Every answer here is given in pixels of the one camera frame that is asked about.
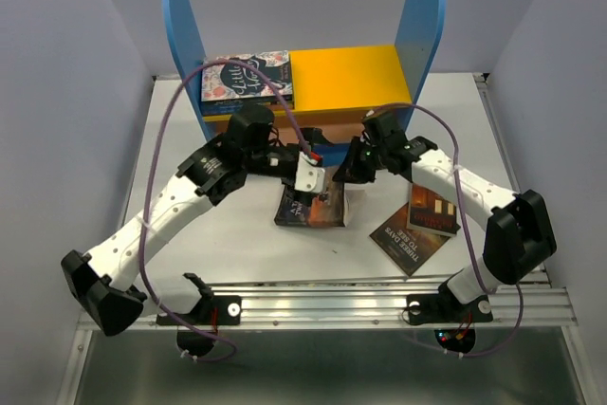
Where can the A Tale of Two Cities book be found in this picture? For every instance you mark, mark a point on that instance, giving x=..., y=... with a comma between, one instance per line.
x=333, y=208

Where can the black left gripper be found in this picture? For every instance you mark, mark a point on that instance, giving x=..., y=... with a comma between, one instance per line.
x=314, y=137

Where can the Little Women book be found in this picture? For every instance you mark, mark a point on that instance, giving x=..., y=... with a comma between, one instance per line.
x=227, y=82

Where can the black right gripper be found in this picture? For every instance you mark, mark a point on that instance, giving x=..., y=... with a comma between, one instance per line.
x=351, y=172

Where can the Edward Tulane book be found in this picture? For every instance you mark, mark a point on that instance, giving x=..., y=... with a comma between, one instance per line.
x=430, y=212

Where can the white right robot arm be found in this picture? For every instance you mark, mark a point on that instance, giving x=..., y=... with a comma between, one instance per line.
x=518, y=231

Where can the Three Days to See book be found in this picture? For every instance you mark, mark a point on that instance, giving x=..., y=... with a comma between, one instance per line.
x=408, y=249

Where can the blue and yellow bookshelf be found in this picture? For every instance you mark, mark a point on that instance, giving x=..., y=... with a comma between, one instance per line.
x=331, y=85

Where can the aluminium mounting rail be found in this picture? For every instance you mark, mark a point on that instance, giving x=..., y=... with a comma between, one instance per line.
x=388, y=304

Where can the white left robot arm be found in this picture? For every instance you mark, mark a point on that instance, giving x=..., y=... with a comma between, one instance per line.
x=102, y=278

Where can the Animal Farm book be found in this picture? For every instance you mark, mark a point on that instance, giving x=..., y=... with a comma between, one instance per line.
x=216, y=106

